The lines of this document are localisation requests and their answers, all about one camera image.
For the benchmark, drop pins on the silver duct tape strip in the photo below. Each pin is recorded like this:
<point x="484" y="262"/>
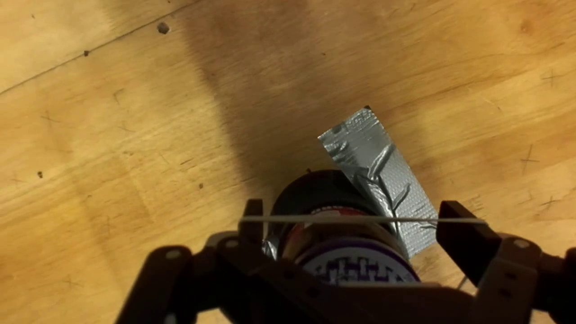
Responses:
<point x="368" y="172"/>

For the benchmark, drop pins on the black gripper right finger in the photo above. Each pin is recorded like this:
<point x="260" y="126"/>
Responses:
<point x="467" y="239"/>

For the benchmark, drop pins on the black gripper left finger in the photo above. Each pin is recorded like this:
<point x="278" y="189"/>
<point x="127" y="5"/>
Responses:
<point x="251" y="223"/>

